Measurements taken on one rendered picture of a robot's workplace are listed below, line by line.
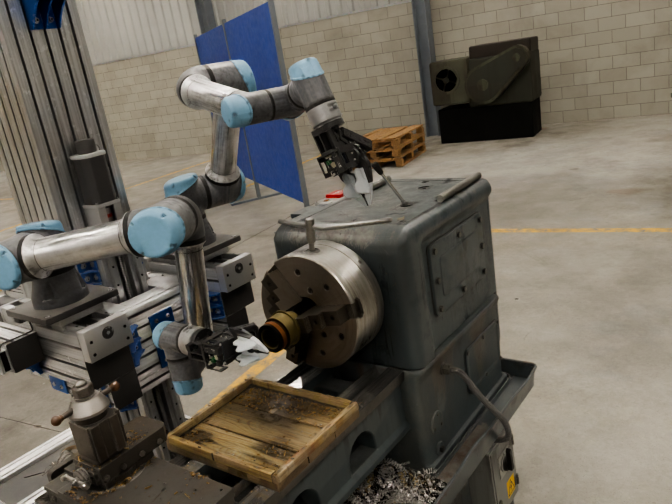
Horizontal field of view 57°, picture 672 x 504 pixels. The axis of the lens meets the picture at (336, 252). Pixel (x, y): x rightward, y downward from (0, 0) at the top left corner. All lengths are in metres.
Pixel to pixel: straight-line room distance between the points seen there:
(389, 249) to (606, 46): 9.99
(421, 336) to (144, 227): 0.75
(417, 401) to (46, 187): 1.25
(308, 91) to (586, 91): 10.17
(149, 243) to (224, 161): 0.63
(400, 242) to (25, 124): 1.15
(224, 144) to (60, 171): 0.50
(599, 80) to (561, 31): 1.02
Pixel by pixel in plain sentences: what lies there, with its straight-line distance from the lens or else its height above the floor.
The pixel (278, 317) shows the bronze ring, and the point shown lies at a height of 1.12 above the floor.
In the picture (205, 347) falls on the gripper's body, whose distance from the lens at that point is 1.50.
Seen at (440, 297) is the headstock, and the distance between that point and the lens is 1.77.
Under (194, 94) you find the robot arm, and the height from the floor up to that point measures 1.65.
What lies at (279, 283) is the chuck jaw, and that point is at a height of 1.17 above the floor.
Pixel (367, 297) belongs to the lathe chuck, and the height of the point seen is 1.12.
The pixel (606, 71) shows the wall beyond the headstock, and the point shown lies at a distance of 11.43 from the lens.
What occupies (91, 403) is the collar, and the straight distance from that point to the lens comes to 1.30.
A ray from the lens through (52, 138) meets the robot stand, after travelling 2.06.
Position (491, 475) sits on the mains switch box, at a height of 0.37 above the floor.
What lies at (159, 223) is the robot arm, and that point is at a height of 1.39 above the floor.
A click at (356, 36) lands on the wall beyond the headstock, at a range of 12.68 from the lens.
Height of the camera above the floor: 1.69
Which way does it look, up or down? 17 degrees down
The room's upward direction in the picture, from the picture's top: 9 degrees counter-clockwise
